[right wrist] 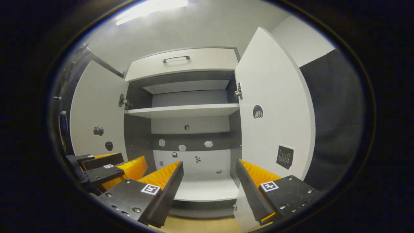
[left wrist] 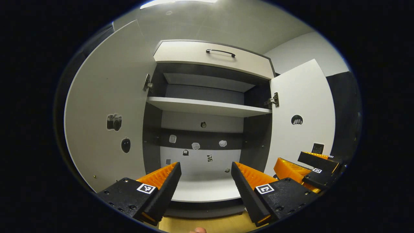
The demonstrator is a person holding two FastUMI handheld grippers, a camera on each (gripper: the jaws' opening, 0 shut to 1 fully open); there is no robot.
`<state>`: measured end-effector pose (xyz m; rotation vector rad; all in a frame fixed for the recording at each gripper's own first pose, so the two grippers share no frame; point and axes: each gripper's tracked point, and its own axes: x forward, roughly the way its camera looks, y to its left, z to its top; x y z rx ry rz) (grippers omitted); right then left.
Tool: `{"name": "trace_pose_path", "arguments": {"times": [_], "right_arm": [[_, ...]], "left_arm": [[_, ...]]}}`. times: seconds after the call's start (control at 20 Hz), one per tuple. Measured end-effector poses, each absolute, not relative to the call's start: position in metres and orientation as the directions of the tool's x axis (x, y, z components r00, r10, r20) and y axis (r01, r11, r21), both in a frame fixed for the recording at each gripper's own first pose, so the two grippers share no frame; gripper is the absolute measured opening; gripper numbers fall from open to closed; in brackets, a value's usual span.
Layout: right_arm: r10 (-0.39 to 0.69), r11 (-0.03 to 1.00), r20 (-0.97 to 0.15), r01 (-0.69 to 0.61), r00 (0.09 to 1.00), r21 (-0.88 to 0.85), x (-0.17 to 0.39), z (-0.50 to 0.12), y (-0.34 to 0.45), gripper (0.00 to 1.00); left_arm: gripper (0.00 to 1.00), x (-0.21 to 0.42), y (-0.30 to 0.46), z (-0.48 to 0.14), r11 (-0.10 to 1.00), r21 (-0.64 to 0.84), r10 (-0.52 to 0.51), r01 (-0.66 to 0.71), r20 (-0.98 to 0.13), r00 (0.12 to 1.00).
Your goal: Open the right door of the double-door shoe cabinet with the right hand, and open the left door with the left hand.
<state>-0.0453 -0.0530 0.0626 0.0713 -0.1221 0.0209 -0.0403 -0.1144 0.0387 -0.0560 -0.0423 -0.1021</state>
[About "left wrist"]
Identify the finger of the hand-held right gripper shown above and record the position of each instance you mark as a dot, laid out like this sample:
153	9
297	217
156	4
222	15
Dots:
317	160
320	179

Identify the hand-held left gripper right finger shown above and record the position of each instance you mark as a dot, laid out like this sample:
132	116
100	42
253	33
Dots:
244	194

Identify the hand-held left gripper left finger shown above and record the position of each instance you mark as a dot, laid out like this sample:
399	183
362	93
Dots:
166	191

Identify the white double-door shoe cabinet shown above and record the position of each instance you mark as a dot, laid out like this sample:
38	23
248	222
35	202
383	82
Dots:
150	136

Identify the cabinet door with headphone sticker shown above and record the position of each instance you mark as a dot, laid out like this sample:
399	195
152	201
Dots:
300	97

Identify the cabinet door with camera sticker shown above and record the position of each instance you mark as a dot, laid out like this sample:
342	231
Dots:
106	81

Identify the metal door hinge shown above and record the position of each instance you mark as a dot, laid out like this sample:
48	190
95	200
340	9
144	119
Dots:
273	101
147	82

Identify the white cabinet shelf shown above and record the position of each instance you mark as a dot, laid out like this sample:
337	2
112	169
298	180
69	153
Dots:
207	106

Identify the white cabinet drawer front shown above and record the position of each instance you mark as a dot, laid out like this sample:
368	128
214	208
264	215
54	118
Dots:
194	53

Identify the ceiling light strip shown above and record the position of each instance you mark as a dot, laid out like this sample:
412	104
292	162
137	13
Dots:
168	2

